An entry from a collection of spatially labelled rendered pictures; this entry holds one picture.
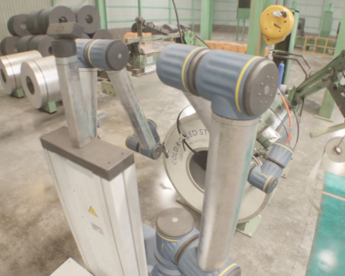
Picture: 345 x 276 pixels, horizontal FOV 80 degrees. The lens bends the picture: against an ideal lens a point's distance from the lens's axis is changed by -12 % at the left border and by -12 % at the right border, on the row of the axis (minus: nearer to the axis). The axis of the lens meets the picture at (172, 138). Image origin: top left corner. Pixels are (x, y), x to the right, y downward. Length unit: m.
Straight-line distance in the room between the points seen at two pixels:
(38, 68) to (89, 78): 4.85
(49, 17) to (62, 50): 12.35
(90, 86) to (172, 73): 0.72
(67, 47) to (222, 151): 0.52
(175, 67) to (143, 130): 0.79
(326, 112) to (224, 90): 6.02
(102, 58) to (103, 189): 0.63
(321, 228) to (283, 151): 2.09
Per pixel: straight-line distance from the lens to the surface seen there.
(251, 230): 2.84
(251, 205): 2.26
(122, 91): 1.25
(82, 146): 0.81
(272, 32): 1.51
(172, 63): 0.71
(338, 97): 1.89
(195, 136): 2.15
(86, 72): 1.33
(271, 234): 2.90
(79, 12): 13.91
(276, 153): 1.23
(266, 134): 1.66
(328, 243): 3.10
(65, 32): 0.71
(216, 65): 0.60
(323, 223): 3.30
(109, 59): 1.12
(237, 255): 2.63
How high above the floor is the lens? 2.13
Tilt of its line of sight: 29 degrees down
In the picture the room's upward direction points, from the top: straight up
